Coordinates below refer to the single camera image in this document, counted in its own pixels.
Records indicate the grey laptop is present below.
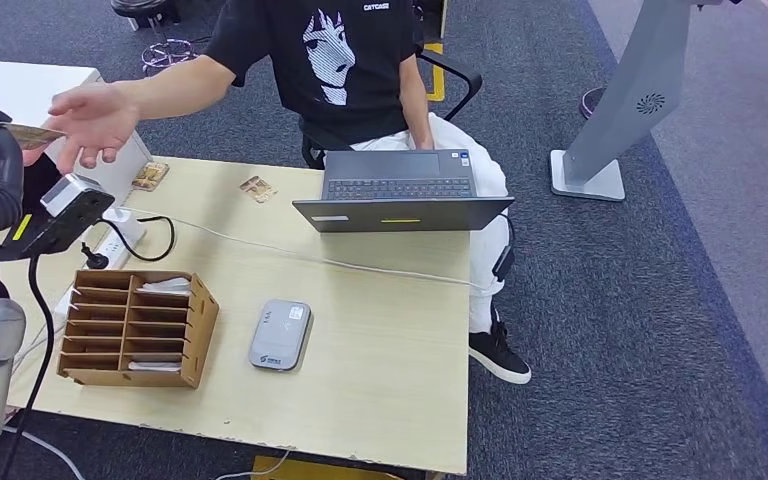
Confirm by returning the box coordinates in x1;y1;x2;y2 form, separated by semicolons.
292;150;516;235

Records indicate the person's right hand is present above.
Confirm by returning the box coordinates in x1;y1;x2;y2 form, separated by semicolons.
22;82;141;175

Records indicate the black round base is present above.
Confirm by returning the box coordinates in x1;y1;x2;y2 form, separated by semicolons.
579;87;607;123

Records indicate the grey card reader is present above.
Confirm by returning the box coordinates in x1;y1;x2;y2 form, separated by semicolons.
248;298;313;372

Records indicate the black hanging power adapter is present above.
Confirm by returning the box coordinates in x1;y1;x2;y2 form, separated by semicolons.
491;215;518;285

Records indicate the wooden card organizer box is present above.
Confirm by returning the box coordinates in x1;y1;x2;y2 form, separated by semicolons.
56;268;221;390

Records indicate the black office chair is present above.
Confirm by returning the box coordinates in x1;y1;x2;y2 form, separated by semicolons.
301;0;485;172

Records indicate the white power strip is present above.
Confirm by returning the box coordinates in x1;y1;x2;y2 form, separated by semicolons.
54;206;148;319

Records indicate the white card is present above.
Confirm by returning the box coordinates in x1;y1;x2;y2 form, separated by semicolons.
126;359;183;373
135;276;193;297

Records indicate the white cabinet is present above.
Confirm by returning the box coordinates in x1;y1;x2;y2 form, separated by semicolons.
0;58;153;207

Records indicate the black stool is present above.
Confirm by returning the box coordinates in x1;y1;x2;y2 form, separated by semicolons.
110;0;180;31

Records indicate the yellow box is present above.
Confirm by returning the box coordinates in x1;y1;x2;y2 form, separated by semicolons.
251;455;402;480

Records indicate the thin white cable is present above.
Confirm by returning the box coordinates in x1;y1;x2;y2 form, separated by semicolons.
214;449;293;480

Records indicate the tan room key card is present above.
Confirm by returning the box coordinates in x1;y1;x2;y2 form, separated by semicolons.
0;122;69;152

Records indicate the chrome stool base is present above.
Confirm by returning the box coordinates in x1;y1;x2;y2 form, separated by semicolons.
141;38;200;77

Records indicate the grey kiosk stand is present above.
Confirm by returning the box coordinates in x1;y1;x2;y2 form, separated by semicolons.
550;0;743;204

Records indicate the thick white cable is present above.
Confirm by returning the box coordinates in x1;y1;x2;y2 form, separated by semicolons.
0;317;87;480

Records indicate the black looped power cable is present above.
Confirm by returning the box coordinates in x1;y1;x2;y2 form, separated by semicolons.
80;215;178;272

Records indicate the person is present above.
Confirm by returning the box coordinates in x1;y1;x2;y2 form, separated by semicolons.
22;0;533;386

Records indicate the long white cable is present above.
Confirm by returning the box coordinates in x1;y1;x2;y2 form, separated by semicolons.
118;206;485;291

